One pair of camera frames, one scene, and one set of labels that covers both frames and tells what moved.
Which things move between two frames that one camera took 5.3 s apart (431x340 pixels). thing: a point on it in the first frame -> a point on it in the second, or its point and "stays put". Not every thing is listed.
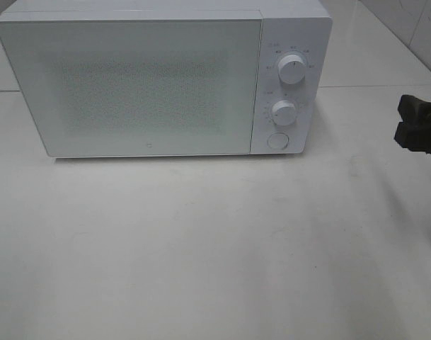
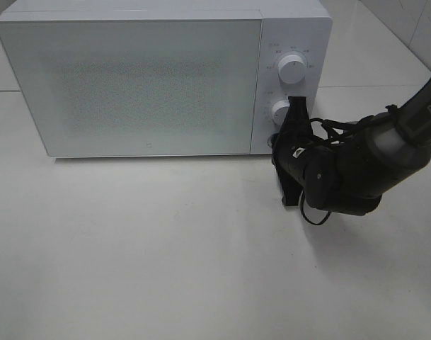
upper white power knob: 291,69 stays put
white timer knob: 283,112 stays put
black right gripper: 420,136 -> 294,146
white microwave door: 136,87 stays put
